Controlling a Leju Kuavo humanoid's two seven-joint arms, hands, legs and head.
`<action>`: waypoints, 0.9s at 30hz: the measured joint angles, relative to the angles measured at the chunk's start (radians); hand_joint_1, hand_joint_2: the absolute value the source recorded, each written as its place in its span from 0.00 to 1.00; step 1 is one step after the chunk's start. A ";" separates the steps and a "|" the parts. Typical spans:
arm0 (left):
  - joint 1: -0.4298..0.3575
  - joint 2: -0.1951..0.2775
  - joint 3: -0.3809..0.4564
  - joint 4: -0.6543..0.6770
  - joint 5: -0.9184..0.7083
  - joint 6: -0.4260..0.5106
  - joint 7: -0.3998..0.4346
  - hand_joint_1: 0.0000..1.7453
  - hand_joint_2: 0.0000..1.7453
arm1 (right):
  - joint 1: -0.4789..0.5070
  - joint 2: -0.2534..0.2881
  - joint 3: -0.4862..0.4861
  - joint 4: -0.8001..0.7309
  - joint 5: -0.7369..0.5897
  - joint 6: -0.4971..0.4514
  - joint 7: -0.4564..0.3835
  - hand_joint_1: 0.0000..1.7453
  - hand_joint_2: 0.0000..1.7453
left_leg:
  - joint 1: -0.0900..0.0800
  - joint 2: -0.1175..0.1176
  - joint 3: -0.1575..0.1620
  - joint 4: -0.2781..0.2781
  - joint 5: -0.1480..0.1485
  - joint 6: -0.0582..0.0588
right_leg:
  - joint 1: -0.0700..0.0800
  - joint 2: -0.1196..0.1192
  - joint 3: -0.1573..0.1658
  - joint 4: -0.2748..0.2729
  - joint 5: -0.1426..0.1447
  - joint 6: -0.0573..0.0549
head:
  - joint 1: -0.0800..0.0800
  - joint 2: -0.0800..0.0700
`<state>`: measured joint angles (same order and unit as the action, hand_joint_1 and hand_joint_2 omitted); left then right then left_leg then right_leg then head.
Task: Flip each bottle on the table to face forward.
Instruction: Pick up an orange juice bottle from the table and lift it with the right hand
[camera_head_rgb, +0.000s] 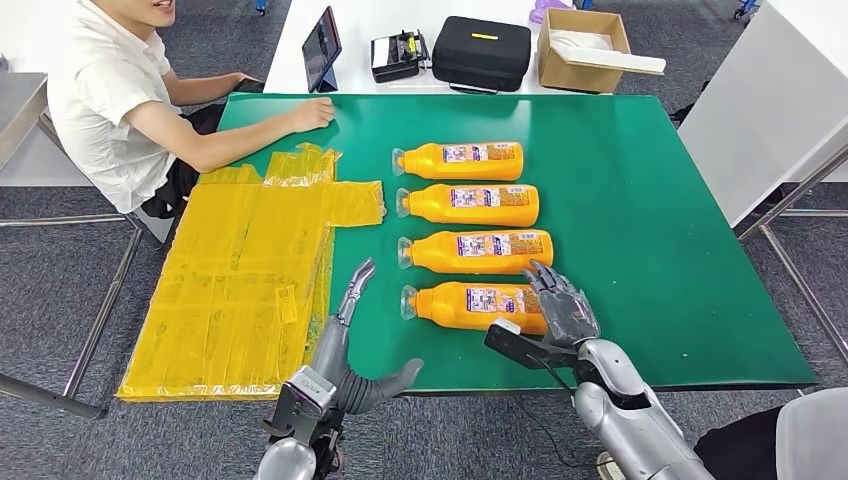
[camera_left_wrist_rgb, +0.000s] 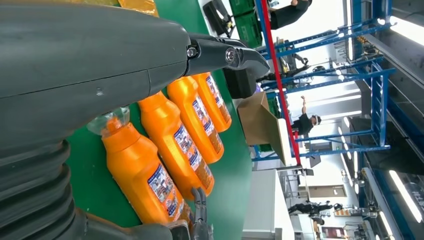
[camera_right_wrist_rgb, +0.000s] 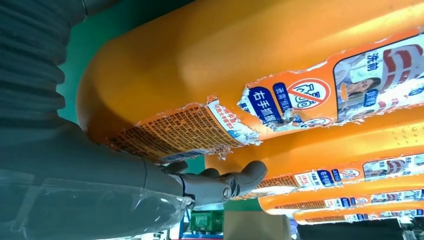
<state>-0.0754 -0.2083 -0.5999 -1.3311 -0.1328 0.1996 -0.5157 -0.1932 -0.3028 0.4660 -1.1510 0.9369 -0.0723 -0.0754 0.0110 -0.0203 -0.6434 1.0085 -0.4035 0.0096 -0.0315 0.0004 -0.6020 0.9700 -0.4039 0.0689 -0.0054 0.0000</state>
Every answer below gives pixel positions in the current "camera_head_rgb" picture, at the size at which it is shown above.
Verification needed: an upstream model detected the person's right hand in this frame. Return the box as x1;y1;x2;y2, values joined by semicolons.
288;97;336;134

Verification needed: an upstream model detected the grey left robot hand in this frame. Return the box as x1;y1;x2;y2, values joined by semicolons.
308;257;425;416

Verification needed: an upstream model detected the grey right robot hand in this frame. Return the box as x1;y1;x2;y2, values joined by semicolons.
521;260;602;349

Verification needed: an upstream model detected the orange detergent bottle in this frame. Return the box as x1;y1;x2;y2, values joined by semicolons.
400;281;551;336
396;229;555;276
390;140;525;183
395;183;541;229

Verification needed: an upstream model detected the black tablet with blue stand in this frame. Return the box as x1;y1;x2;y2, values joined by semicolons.
301;5;343;94

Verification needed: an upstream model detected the green table mat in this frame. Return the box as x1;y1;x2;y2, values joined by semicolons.
201;92;817;393

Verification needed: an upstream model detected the yellow plastic sheet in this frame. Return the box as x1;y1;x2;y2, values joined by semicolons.
115;142;388;404

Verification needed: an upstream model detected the black hard carry case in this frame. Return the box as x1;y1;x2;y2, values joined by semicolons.
431;15;533;95

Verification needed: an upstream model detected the person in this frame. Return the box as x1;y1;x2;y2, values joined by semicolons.
46;0;336;220
596;387;848;480

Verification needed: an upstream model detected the black bag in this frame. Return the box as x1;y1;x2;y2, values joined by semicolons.
667;79;713;127

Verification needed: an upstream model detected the brown cardboard box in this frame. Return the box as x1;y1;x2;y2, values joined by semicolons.
535;7;633;95

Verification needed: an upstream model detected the purple plastic object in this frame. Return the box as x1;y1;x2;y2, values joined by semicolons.
527;0;576;26

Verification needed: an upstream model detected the white foam board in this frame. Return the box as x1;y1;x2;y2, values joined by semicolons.
548;27;668;76

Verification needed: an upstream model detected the white table with metal legs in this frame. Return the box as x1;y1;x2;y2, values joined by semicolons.
676;0;848;367

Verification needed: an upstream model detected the steel table with metal legs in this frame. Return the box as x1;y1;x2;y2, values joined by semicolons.
0;71;167;423

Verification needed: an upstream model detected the white table with side panel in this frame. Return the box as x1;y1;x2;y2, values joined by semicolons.
0;0;175;248

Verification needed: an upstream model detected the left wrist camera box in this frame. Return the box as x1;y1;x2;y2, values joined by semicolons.
270;365;338;446

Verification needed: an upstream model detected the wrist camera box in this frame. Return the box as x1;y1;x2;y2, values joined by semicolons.
270;365;338;446
483;317;578;372

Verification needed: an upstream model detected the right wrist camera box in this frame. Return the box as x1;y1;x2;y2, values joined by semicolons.
483;317;578;372

